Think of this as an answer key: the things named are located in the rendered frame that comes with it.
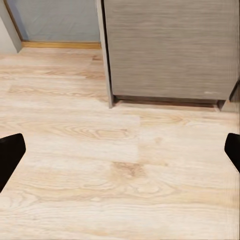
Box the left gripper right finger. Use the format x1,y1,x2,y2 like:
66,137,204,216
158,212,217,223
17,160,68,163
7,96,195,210
224,133,240,173

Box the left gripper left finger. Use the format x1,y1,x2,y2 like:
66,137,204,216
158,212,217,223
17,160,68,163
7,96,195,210
0,133,26,193

